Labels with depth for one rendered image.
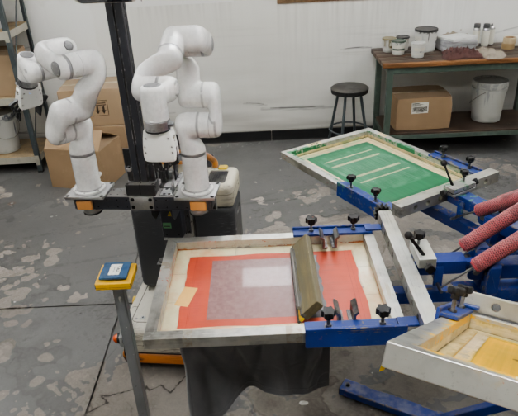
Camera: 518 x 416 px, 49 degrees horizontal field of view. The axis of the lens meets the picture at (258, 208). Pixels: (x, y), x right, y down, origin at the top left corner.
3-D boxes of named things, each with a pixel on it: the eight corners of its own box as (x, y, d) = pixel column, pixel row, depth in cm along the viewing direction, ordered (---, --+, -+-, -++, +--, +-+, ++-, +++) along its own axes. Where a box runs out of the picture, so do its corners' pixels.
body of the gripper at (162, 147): (177, 120, 171) (181, 155, 176) (144, 120, 172) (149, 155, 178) (171, 130, 165) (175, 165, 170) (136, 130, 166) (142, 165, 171)
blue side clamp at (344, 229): (293, 248, 218) (293, 233, 215) (292, 242, 222) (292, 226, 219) (372, 245, 218) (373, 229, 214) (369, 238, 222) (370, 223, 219)
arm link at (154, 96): (149, 73, 173) (180, 73, 172) (154, 106, 178) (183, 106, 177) (135, 87, 160) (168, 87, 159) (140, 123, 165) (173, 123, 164)
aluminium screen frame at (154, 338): (144, 349, 170) (142, 339, 168) (168, 246, 222) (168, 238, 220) (407, 338, 169) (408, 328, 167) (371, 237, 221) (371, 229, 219)
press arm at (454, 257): (414, 276, 190) (415, 263, 188) (409, 266, 195) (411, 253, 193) (465, 273, 190) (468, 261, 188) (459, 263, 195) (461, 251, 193)
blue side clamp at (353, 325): (305, 348, 169) (305, 330, 166) (304, 337, 173) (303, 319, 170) (406, 344, 169) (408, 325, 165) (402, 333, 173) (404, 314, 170)
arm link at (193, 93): (170, 34, 208) (221, 32, 206) (176, 136, 217) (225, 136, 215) (159, 31, 194) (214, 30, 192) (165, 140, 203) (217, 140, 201)
